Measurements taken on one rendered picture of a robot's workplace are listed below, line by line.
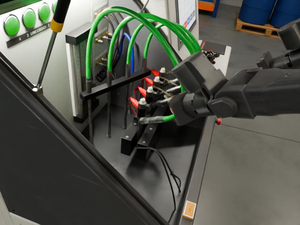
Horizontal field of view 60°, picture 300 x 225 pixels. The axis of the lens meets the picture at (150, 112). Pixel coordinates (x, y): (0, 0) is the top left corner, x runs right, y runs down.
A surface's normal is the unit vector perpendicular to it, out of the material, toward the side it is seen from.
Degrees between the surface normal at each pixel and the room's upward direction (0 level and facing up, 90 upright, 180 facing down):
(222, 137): 0
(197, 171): 0
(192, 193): 0
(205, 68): 41
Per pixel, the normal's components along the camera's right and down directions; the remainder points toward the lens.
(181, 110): 0.31, -0.04
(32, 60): 0.94, 0.27
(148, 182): 0.11, -0.79
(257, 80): -0.48, -0.79
